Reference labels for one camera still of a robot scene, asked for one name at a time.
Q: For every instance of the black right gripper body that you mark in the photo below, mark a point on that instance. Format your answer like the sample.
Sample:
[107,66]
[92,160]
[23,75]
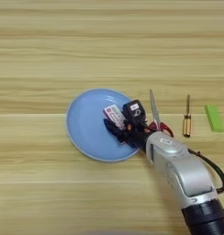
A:
[136,136]

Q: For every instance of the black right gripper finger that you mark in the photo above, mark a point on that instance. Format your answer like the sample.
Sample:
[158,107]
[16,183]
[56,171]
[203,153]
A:
[112,128]

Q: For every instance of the red white card box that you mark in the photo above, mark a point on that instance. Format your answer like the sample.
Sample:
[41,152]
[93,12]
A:
[114,114]

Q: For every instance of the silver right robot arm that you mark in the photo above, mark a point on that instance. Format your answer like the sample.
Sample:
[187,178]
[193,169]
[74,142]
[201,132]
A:
[181,171]

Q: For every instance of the round blue plate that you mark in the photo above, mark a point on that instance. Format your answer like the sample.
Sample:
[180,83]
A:
[86,128]

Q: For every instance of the green rectangular block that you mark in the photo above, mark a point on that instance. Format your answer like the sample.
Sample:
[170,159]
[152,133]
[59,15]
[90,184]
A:
[214,118]

